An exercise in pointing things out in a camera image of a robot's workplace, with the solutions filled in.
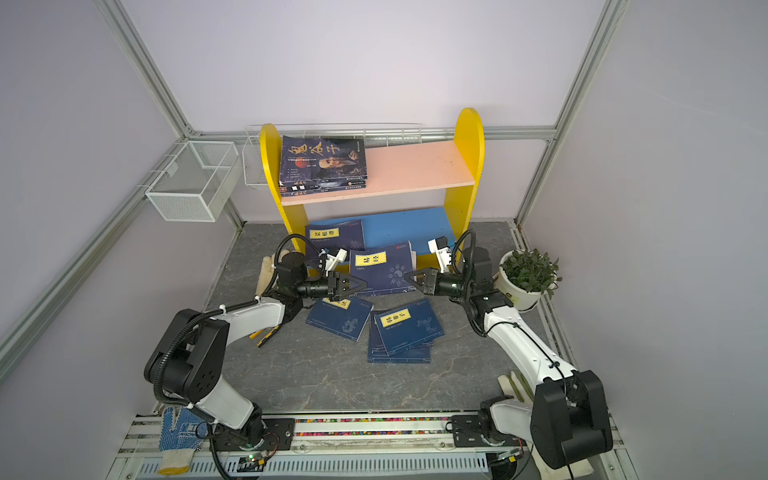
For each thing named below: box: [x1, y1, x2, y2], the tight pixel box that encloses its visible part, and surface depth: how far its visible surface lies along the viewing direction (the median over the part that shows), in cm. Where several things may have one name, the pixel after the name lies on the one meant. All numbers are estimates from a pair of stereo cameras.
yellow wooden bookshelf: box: [260, 108, 485, 272], surface depth 78 cm
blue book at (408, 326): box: [374, 298, 445, 356], surface depth 91 cm
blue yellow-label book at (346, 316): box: [306, 297, 375, 342], surface depth 96 cm
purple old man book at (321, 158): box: [280, 135, 368, 183], surface depth 74 cm
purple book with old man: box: [280, 184, 367, 197], surface depth 72 cm
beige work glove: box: [256, 250, 290, 296], surface depth 107 cm
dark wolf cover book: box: [280, 178, 367, 194], surface depth 72 cm
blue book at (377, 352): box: [368, 310, 434, 364], surface depth 88 cm
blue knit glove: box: [158, 406, 208, 475], surface depth 74 cm
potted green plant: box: [497, 248, 563, 310], surface depth 87 cm
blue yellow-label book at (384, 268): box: [350, 241, 416, 296], surface depth 80 cm
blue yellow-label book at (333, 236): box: [306, 219, 365, 262], surface depth 96 cm
